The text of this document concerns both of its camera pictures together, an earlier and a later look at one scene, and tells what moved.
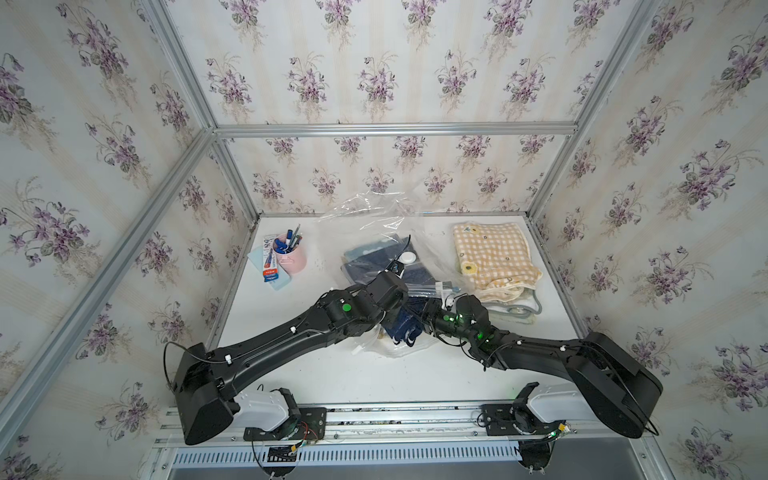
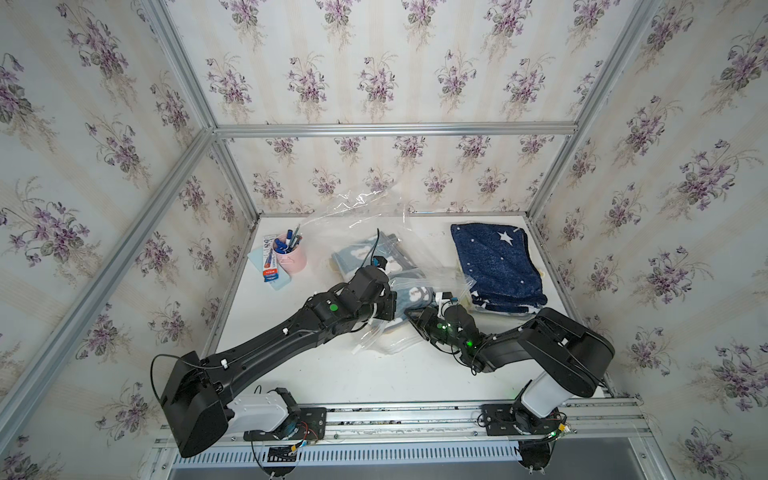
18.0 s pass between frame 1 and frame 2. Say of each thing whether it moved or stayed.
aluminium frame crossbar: stayed
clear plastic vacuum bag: stayed
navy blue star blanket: moved
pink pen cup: stayed
